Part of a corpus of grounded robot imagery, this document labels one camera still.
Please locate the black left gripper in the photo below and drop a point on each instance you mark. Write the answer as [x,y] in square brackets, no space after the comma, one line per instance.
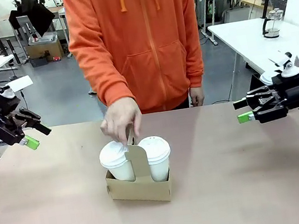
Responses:
[1,117]

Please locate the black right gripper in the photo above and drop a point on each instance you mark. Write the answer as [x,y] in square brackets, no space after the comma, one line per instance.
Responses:
[294,90]

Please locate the glass french press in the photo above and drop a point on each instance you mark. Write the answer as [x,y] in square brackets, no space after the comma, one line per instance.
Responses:
[272,23]

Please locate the brown cardboard cup carrier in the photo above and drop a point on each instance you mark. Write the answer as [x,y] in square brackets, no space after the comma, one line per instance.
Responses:
[139,192]

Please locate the orange sleeved left forearm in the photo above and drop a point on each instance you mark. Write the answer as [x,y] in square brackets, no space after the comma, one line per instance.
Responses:
[195,62]

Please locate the orange sleeved right forearm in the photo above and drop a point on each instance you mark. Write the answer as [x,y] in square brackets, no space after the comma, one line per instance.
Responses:
[104,76]

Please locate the white plastic cup lid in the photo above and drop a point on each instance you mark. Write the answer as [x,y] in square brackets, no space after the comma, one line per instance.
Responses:
[110,154]
[155,147]

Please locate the person's left hand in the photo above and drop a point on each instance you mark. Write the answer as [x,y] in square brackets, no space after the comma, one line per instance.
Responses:
[196,96]

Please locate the person's right hand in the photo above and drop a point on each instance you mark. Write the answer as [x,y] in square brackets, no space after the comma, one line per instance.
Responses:
[122,116]

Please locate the large white table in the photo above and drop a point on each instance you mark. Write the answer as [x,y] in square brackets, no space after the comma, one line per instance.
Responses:
[239,36]

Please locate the small red can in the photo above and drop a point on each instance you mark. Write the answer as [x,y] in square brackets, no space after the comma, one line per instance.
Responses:
[57,58]

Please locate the brown cardboard box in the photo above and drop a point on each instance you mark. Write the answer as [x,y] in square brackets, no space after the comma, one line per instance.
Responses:
[44,50]

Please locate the grey plastic bin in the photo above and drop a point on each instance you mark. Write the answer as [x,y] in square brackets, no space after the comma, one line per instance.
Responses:
[45,37]

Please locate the black mesh crate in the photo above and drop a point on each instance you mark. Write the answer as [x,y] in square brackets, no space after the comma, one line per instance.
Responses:
[279,3]

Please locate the black hanging cloth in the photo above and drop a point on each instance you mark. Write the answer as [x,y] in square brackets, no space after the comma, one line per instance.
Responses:
[36,13]

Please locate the orange hoodie torso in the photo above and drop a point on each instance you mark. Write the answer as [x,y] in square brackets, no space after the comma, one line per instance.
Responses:
[149,33]

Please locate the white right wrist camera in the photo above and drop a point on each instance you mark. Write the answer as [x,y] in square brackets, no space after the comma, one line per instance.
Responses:
[291,69]

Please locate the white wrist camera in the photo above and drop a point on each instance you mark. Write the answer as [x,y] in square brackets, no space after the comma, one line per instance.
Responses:
[291,69]
[21,83]

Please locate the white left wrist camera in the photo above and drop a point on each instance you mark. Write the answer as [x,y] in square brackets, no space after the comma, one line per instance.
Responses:
[21,83]

